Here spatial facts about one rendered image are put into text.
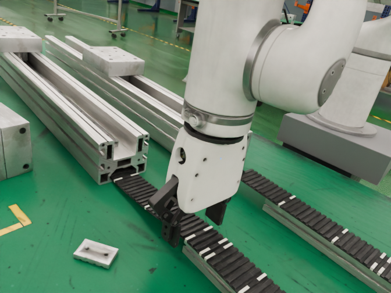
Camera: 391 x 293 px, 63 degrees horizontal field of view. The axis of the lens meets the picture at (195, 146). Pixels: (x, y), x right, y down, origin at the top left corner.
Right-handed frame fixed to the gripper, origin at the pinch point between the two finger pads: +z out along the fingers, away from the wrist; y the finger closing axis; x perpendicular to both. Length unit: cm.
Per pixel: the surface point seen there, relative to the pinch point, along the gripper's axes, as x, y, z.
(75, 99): 45.9, 2.3, -1.6
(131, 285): -1.5, -10.9, 4.0
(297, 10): 442, 718, -8
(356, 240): -15.7, 20.4, 0.5
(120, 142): 24.6, 2.2, -0.5
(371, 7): 281, 736, -42
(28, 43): 76, 2, -7
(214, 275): -6.9, -1.7, 2.8
